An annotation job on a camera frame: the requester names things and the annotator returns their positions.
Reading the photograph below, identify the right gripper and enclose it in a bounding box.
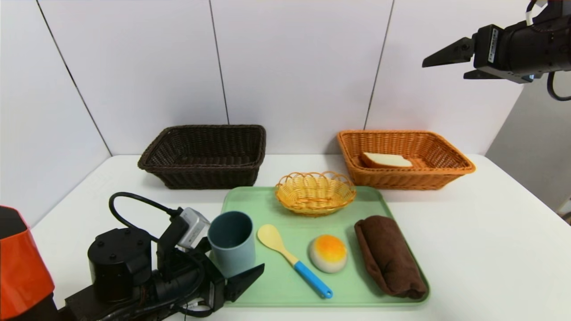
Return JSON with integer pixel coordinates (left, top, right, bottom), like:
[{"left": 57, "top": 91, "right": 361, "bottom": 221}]
[{"left": 422, "top": 14, "right": 571, "bottom": 83}]

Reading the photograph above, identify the toy bread slice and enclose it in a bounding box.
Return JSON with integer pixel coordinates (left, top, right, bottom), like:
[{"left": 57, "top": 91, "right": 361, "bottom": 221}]
[{"left": 361, "top": 152, "right": 414, "bottom": 169}]

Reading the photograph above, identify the brown towel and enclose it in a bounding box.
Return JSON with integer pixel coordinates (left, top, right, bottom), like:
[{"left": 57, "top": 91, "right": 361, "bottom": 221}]
[{"left": 355, "top": 216, "right": 428, "bottom": 299}]

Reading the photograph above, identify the cream spoon with blue handle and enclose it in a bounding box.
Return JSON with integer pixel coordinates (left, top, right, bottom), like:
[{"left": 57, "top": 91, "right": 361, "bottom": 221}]
[{"left": 257, "top": 224, "right": 334, "bottom": 299}]

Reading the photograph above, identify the blue-grey plastic cup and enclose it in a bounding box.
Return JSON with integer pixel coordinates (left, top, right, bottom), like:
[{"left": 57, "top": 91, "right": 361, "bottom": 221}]
[{"left": 208, "top": 211, "right": 257, "bottom": 278}]

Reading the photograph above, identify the orange rectangular wicker basket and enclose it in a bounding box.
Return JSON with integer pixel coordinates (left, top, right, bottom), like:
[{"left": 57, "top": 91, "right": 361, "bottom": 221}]
[{"left": 337, "top": 130, "right": 476, "bottom": 191}]

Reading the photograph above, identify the small round yellow basket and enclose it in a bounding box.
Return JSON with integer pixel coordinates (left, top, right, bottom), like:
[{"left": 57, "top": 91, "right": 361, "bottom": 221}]
[{"left": 275, "top": 171, "right": 357, "bottom": 217}]

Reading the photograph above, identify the dark brown wicker basket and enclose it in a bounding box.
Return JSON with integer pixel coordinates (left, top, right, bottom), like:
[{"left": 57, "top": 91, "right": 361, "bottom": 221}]
[{"left": 138, "top": 125, "right": 267, "bottom": 190}]

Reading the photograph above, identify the round orange-topped toy bun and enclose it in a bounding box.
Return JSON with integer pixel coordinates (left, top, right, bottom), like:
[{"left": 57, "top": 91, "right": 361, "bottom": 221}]
[{"left": 309, "top": 235, "right": 348, "bottom": 274}]

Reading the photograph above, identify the green plastic tray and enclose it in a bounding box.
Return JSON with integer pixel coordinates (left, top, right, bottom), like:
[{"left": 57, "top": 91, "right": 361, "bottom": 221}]
[{"left": 212, "top": 186, "right": 430, "bottom": 308}]

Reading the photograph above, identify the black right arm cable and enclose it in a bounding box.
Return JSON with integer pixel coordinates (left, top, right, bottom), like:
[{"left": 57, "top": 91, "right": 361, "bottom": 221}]
[{"left": 547, "top": 71, "right": 571, "bottom": 102}]

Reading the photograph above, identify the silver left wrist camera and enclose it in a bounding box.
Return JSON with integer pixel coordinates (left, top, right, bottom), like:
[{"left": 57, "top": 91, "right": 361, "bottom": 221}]
[{"left": 178, "top": 207, "right": 211, "bottom": 249}]

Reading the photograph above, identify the black left wrist camera cable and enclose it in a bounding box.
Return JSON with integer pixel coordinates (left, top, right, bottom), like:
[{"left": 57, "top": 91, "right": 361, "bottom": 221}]
[{"left": 108, "top": 192, "right": 181, "bottom": 243}]

